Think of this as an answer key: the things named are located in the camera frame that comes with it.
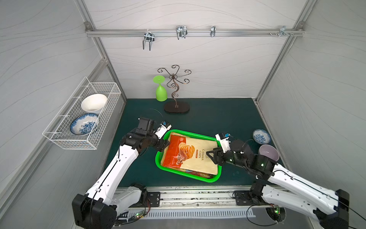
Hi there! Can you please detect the orange cheddar chips bag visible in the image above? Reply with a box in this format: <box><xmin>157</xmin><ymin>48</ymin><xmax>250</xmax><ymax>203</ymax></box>
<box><xmin>160</xmin><ymin>132</ymin><xmax>218</xmax><ymax>176</ymax></box>

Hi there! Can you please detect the brown Kettle chips bag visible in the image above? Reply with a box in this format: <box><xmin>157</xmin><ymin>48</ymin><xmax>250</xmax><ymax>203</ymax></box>
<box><xmin>174</xmin><ymin>168</ymin><xmax>214</xmax><ymax>178</ymax></box>

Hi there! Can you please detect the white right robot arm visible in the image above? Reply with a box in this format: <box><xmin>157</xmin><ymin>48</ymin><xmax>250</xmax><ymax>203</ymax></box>
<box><xmin>207</xmin><ymin>138</ymin><xmax>350</xmax><ymax>229</ymax></box>

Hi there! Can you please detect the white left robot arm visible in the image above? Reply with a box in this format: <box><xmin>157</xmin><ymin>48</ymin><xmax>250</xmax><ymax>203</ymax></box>
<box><xmin>71</xmin><ymin>117</ymin><xmax>220</xmax><ymax>229</ymax></box>

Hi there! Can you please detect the green plastic basket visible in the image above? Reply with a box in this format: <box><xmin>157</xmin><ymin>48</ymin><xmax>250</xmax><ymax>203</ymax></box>
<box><xmin>155</xmin><ymin>130</ymin><xmax>222</xmax><ymax>183</ymax></box>

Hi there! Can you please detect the pink round bowl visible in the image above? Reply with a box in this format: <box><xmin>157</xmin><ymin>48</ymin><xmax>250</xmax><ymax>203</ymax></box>
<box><xmin>258</xmin><ymin>144</ymin><xmax>280</xmax><ymax>161</ymax></box>

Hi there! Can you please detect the small blue patterned bowl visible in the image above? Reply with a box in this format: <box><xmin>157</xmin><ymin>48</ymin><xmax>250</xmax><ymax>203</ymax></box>
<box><xmin>253</xmin><ymin>129</ymin><xmax>271</xmax><ymax>145</ymax></box>

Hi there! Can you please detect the dark metal ornament stand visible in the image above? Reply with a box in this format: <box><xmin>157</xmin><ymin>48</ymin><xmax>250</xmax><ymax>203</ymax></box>
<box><xmin>157</xmin><ymin>65</ymin><xmax>192</xmax><ymax>114</ymax></box>

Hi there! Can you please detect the green plastic wine glass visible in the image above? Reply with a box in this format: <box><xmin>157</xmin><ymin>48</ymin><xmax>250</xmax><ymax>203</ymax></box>
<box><xmin>153</xmin><ymin>75</ymin><xmax>167</xmax><ymax>102</ymax></box>

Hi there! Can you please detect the white ceramic bowl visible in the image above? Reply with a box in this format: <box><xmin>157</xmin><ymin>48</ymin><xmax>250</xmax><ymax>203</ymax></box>
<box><xmin>81</xmin><ymin>94</ymin><xmax>108</xmax><ymax>114</ymax></box>

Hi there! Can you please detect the blue patterned ceramic bowl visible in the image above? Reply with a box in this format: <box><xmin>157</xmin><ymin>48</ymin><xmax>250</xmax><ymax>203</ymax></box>
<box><xmin>70</xmin><ymin>113</ymin><xmax>99</xmax><ymax>135</ymax></box>

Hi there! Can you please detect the metal double hook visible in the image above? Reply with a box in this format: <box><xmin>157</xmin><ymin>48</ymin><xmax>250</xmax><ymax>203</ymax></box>
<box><xmin>143</xmin><ymin>32</ymin><xmax>155</xmax><ymax>50</ymax></box>

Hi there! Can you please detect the metal clip hook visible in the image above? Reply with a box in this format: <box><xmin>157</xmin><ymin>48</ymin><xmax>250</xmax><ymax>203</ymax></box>
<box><xmin>175</xmin><ymin>25</ymin><xmax>188</xmax><ymax>40</ymax></box>

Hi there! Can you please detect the small metal hook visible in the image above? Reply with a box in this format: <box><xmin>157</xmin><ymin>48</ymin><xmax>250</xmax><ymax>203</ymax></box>
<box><xmin>210</xmin><ymin>26</ymin><xmax>216</xmax><ymax>37</ymax></box>

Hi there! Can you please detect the metal corner hook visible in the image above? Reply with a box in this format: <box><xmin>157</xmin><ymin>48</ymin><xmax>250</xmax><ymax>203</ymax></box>
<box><xmin>269</xmin><ymin>26</ymin><xmax>292</xmax><ymax>37</ymax></box>

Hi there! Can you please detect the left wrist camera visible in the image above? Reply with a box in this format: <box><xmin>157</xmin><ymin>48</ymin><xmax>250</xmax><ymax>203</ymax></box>
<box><xmin>154</xmin><ymin>121</ymin><xmax>172</xmax><ymax>139</ymax></box>

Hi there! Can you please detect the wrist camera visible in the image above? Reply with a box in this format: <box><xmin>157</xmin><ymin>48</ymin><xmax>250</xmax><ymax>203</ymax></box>
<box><xmin>154</xmin><ymin>121</ymin><xmax>172</xmax><ymax>139</ymax></box>
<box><xmin>215</xmin><ymin>133</ymin><xmax>231</xmax><ymax>153</ymax></box>

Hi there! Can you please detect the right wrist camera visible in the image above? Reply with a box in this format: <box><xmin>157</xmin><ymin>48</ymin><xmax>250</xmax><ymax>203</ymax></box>
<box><xmin>215</xmin><ymin>133</ymin><xmax>231</xmax><ymax>153</ymax></box>

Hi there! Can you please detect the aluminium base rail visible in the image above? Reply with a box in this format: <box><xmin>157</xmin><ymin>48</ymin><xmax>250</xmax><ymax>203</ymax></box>
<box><xmin>126</xmin><ymin>186</ymin><xmax>272</xmax><ymax>222</ymax></box>

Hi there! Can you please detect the white wire wall basket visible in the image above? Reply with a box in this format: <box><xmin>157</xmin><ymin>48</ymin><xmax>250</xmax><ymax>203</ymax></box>
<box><xmin>43</xmin><ymin>78</ymin><xmax>121</xmax><ymax>150</ymax></box>

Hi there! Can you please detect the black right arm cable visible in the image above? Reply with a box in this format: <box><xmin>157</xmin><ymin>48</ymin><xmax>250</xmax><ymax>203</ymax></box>
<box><xmin>245</xmin><ymin>138</ymin><xmax>366</xmax><ymax>229</ymax></box>

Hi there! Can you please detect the aluminium top rail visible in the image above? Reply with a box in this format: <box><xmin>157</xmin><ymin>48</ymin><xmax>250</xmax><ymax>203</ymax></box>
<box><xmin>86</xmin><ymin>23</ymin><xmax>306</xmax><ymax>38</ymax></box>

